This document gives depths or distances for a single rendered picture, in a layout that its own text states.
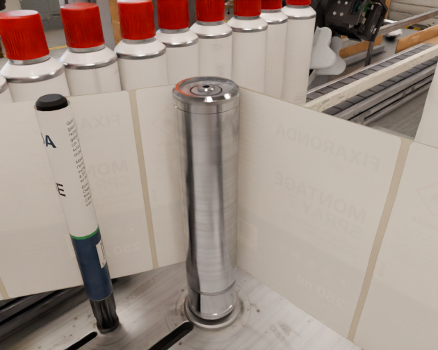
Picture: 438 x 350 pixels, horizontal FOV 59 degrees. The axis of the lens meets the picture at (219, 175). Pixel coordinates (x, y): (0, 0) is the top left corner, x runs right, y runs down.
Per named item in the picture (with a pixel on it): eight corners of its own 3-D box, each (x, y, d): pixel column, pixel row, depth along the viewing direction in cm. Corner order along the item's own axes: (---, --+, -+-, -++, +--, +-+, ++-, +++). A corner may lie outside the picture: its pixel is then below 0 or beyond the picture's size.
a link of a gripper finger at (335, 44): (327, 96, 59) (352, 36, 57) (295, 86, 63) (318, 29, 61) (335, 101, 61) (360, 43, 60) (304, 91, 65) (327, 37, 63)
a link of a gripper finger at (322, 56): (318, 90, 57) (344, 28, 55) (286, 80, 60) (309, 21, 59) (327, 96, 59) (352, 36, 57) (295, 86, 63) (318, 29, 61)
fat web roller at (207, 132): (210, 342, 29) (201, 109, 19) (172, 306, 32) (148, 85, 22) (252, 307, 32) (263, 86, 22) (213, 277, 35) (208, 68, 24)
